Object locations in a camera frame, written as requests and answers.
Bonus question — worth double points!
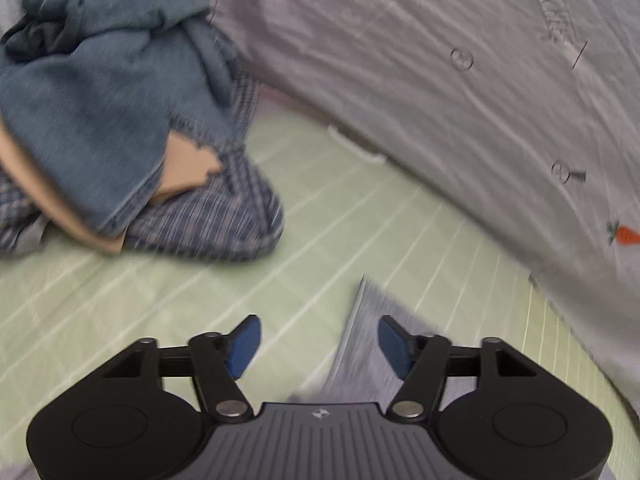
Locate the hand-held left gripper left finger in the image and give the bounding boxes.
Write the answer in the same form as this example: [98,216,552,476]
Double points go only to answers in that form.
[102,314,262,422]

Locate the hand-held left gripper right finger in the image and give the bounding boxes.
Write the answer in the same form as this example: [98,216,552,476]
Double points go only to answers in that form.
[377,314,542,424]

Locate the grey pants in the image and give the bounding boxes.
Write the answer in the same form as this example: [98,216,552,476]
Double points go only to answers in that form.
[287,275,452,407]

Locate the green checked bed sheet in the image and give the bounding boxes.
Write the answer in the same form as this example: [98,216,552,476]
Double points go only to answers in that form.
[0,100,632,480]

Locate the blue checked shirt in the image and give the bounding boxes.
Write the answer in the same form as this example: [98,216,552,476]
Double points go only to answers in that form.
[0,72,285,264]

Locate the beige garment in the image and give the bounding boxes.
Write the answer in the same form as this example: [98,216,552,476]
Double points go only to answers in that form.
[0,119,224,257]

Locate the white plastic tag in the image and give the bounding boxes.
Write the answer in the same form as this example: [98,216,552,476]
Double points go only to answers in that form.
[327,125,389,165]

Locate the grey carrot-print sheet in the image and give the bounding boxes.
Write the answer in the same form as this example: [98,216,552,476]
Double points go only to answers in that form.
[0,0,640,412]

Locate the blue denim jeans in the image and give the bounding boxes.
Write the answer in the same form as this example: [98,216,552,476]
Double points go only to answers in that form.
[0,0,247,237]

